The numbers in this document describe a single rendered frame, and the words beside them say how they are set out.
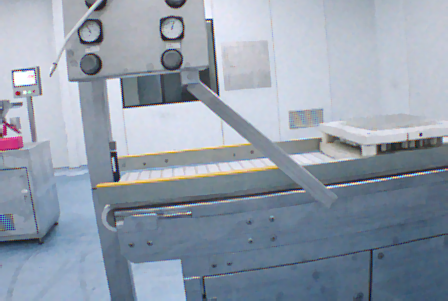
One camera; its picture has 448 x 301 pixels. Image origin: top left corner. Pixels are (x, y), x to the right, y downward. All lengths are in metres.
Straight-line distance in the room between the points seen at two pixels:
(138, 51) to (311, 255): 0.49
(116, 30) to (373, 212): 0.55
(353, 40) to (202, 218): 5.84
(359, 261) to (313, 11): 5.52
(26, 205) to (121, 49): 2.66
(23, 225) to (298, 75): 4.32
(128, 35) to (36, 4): 5.54
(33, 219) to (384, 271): 2.72
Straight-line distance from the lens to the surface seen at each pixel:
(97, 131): 0.95
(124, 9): 0.63
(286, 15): 6.05
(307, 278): 0.83
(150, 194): 0.67
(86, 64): 0.61
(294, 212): 0.71
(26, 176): 3.15
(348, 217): 0.76
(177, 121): 5.74
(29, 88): 3.48
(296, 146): 0.97
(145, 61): 0.62
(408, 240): 0.89
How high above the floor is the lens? 1.10
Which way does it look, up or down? 8 degrees down
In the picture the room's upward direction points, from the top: 5 degrees counter-clockwise
